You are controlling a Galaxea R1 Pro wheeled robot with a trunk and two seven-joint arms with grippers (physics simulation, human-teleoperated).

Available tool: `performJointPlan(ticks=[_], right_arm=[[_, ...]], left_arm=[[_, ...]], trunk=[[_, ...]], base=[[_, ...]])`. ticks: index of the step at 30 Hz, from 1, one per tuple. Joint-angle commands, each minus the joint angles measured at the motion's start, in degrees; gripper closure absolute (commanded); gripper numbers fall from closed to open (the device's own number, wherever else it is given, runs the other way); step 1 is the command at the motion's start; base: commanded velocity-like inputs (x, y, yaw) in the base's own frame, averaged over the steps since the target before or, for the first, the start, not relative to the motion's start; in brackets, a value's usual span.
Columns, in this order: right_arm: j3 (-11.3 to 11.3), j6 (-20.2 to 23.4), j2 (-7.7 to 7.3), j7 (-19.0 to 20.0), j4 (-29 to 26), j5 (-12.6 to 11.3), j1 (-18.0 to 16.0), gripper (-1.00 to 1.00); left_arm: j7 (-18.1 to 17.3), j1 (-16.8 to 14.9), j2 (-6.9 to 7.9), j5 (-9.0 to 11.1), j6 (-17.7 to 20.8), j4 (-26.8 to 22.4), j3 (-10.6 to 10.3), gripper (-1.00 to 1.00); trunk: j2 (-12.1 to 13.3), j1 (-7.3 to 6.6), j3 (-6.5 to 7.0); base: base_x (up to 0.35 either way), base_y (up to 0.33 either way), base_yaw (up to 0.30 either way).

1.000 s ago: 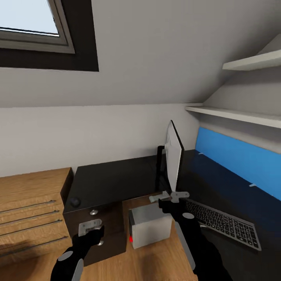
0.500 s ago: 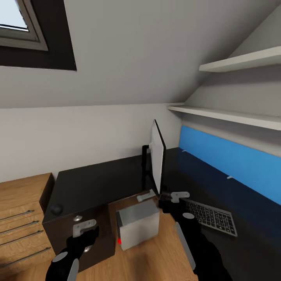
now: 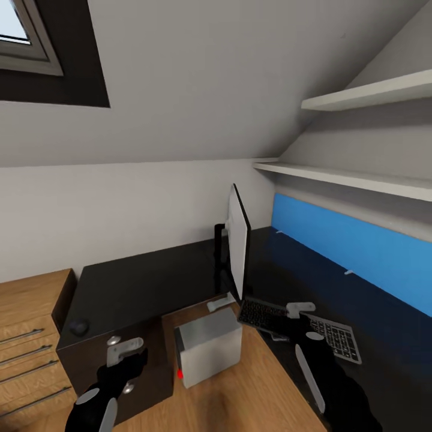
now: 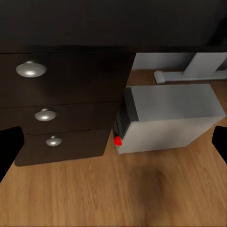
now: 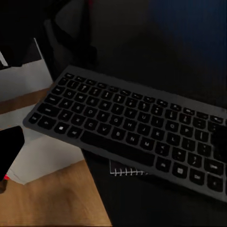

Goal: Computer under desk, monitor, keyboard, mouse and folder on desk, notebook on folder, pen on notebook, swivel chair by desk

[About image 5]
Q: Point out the desk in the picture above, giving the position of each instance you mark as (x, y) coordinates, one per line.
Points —
(176, 46)

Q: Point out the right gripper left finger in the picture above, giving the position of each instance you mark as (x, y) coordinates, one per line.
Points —
(11, 142)

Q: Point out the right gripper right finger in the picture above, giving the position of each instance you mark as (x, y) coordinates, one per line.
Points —
(220, 141)

